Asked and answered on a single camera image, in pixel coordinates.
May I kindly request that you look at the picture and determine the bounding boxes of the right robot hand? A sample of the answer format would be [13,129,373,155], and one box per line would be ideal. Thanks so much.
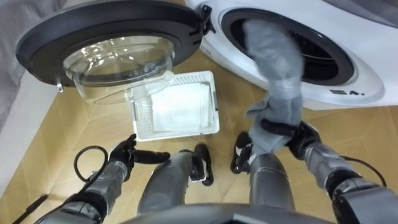
[260,118,322,161]

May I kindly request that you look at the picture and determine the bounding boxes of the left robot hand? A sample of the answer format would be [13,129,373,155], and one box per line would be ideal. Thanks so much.
[108,133,171,182]

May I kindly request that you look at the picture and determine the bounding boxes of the grey cloth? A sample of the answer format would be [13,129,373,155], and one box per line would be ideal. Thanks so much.
[242,19,305,157]

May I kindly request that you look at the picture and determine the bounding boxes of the white plastic laundry basket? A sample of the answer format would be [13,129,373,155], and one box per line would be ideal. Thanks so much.
[130,70,220,142]

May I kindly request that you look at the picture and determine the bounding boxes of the robot legs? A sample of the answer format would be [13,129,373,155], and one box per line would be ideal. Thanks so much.
[137,131,296,215]

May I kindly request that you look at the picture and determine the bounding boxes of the white washing machine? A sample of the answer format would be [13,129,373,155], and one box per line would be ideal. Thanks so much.
[183,0,398,111]

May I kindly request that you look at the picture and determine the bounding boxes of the robot body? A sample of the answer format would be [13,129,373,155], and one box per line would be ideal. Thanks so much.
[119,202,335,224]

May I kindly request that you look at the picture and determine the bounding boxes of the dark round washing machine door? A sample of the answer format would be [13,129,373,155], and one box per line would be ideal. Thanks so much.
[15,0,216,105]

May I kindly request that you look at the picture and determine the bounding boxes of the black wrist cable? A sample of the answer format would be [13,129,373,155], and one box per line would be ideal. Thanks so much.
[341,154,388,188]
[12,145,109,224]

